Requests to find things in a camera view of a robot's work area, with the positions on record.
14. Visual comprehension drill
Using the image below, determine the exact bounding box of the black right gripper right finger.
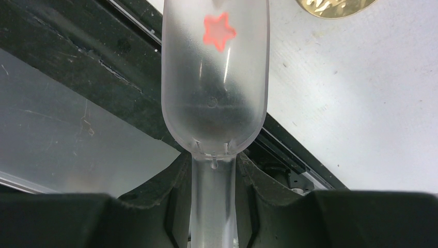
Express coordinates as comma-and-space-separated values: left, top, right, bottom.
236, 153, 437, 247

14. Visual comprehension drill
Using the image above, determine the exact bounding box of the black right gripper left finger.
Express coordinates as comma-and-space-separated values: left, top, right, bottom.
1, 152, 191, 247

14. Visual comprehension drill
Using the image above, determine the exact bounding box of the clear plastic scoop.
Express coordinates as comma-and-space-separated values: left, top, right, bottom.
161, 1, 270, 247

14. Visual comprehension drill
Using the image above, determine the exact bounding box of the red translucent star candy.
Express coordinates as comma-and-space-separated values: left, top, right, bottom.
202, 12, 237, 52

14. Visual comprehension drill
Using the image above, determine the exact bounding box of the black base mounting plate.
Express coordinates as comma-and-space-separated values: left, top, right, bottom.
0, 0, 348, 192

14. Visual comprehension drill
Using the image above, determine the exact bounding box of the gold round lid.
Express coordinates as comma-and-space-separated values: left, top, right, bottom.
296, 0, 376, 19

